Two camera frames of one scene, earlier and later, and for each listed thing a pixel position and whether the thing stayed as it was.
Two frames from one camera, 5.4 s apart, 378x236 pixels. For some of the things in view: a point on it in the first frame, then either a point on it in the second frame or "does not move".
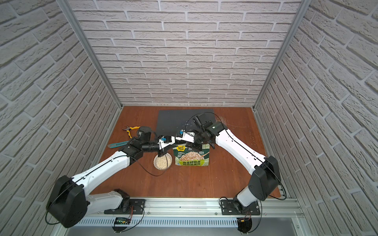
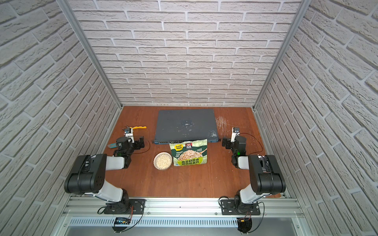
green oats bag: [185, 156] does not move
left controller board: [121, 223] does not move
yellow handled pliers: [128, 128] does not move
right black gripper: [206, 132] -> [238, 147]
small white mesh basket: [163, 162] does not move
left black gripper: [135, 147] -> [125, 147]
